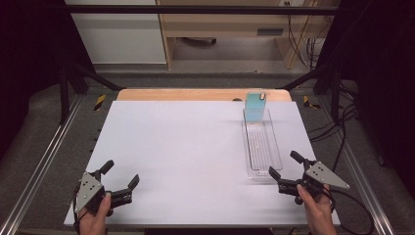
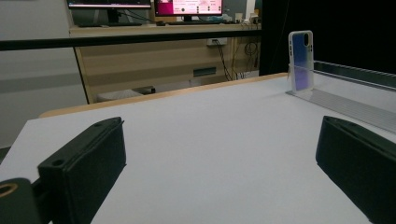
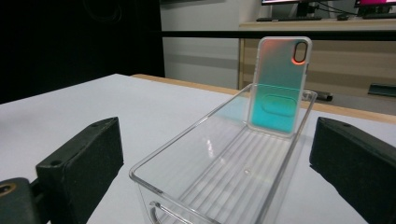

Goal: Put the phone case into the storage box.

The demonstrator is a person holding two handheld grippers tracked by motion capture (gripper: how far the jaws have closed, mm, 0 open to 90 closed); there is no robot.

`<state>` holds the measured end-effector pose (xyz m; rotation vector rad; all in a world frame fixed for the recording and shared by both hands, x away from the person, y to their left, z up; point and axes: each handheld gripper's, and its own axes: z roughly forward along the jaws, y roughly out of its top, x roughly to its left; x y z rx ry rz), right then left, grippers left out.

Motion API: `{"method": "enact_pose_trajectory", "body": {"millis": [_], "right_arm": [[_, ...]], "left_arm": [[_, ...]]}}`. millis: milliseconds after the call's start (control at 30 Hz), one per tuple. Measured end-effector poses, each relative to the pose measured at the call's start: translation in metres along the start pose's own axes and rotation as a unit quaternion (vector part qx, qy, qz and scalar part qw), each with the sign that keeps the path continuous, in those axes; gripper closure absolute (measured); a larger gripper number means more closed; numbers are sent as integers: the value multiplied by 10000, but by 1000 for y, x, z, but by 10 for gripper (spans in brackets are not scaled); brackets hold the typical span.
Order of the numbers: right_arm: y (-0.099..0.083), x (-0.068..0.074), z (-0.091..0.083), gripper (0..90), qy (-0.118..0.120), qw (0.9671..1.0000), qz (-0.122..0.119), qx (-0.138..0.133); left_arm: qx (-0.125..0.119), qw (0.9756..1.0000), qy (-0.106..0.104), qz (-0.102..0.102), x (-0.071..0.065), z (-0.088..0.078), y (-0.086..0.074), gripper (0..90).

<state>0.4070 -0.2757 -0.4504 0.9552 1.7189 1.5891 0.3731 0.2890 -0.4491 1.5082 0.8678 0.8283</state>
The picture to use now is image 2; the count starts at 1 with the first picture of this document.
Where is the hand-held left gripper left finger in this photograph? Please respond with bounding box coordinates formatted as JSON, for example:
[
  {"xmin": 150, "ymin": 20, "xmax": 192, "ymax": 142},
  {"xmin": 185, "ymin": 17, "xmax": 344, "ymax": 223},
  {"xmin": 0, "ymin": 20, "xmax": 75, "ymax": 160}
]
[{"xmin": 36, "ymin": 116, "xmax": 127, "ymax": 224}]

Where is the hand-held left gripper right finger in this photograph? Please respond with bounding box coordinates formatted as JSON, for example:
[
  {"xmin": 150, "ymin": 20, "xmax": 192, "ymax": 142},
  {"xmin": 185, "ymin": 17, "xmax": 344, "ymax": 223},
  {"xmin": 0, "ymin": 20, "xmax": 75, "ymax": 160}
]
[{"xmin": 315, "ymin": 115, "xmax": 396, "ymax": 224}]

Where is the clear plastic bin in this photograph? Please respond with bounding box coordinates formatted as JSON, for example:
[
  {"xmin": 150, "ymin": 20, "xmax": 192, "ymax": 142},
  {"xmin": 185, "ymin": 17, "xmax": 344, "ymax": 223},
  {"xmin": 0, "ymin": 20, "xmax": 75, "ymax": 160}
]
[{"xmin": 285, "ymin": 60, "xmax": 396, "ymax": 135}]

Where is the iridescent phone case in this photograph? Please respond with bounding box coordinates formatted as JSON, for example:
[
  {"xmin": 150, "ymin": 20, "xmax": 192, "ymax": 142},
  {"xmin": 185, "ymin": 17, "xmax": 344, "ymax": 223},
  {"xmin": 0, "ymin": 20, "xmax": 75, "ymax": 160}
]
[{"xmin": 287, "ymin": 29, "xmax": 315, "ymax": 93}]

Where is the light wooden desk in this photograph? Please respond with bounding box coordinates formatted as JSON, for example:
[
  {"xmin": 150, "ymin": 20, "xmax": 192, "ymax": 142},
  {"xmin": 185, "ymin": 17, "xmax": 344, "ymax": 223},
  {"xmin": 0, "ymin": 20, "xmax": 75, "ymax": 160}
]
[{"xmin": 68, "ymin": 23, "xmax": 262, "ymax": 105}]

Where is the black curtain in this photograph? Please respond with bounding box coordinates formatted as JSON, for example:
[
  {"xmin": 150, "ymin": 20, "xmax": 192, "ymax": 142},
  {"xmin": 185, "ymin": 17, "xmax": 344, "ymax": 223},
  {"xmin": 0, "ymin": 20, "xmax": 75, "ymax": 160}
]
[{"xmin": 259, "ymin": 0, "xmax": 396, "ymax": 77}]

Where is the black keyboard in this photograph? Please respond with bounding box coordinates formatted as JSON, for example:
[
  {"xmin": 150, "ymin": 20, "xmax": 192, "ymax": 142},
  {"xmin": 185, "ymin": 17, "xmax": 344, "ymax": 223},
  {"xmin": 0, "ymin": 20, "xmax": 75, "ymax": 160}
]
[
  {"xmin": 167, "ymin": 20, "xmax": 236, "ymax": 26},
  {"xmin": 77, "ymin": 21, "xmax": 143, "ymax": 28}
]

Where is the dark screen monitor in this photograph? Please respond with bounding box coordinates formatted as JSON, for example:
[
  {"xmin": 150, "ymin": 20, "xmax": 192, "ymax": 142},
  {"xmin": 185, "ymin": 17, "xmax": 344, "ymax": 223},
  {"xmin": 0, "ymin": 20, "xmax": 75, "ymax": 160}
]
[{"xmin": 66, "ymin": 0, "xmax": 153, "ymax": 28}]

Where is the white power outlet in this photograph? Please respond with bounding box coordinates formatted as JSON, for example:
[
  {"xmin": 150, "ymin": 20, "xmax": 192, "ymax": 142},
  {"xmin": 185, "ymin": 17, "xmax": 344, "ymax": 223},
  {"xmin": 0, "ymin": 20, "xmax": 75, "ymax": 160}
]
[{"xmin": 206, "ymin": 37, "xmax": 229, "ymax": 48}]

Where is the pink screen monitor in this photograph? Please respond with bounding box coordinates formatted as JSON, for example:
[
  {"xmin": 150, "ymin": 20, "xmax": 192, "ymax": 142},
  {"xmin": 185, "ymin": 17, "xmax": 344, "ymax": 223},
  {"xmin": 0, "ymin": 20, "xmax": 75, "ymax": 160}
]
[{"xmin": 154, "ymin": 0, "xmax": 224, "ymax": 22}]

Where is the black horizontal rail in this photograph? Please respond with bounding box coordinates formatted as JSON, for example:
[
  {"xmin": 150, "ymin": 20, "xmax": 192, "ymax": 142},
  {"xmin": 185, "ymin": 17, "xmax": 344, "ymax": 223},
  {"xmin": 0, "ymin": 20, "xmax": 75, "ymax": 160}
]
[{"xmin": 0, "ymin": 29, "xmax": 262, "ymax": 52}]

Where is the thin black monitor cable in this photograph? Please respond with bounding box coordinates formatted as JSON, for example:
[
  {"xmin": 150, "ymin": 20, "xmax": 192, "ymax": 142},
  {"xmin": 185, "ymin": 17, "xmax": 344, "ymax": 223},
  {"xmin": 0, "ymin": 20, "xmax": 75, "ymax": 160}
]
[{"xmin": 119, "ymin": 9, "xmax": 158, "ymax": 24}]

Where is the coiled black cable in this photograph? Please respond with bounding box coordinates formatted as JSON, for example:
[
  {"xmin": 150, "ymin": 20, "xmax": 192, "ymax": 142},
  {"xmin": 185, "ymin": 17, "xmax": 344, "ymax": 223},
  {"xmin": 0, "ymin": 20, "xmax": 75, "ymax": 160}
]
[{"xmin": 233, "ymin": 36, "xmax": 261, "ymax": 80}]

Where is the black power cable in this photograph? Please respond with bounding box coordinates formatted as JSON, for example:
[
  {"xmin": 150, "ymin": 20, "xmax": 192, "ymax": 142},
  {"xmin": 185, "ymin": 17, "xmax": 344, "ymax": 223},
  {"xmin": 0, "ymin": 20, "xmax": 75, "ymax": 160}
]
[
  {"xmin": 212, "ymin": 39, "xmax": 231, "ymax": 81},
  {"xmin": 216, "ymin": 40, "xmax": 233, "ymax": 81}
]

